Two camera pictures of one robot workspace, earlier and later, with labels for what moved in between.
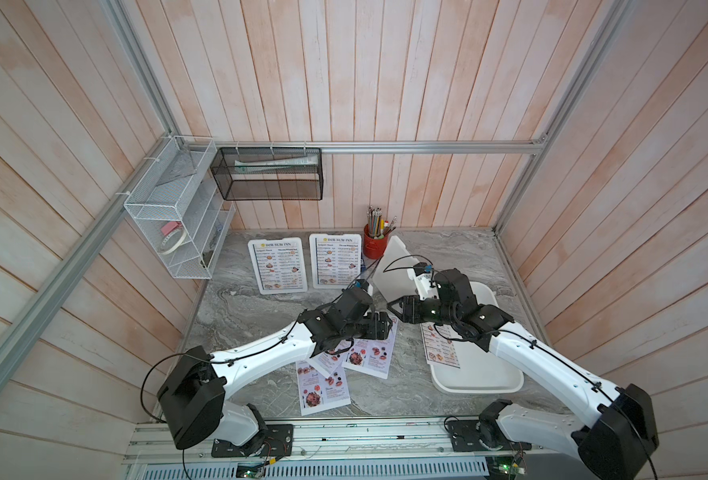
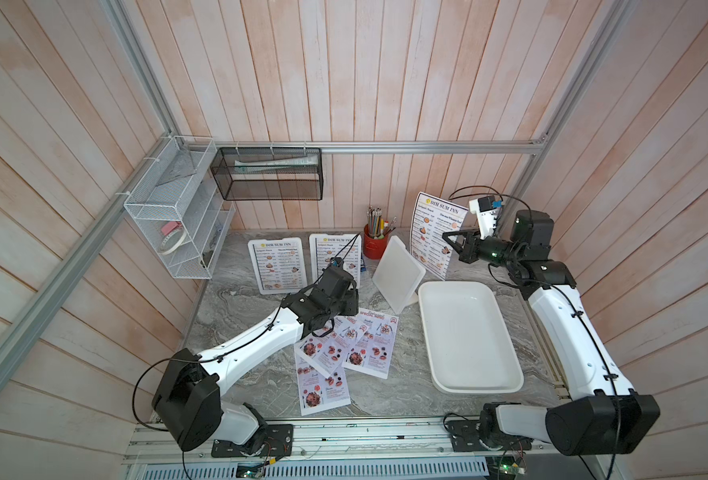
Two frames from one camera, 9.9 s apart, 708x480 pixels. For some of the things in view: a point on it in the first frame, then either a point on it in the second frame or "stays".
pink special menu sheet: (318, 392) stays
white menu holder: (335, 260) stays
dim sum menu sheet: (438, 349) -> (431, 218)
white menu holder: (279, 265) stays
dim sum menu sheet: (279, 265) stays
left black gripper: (373, 332) -> (352, 303)
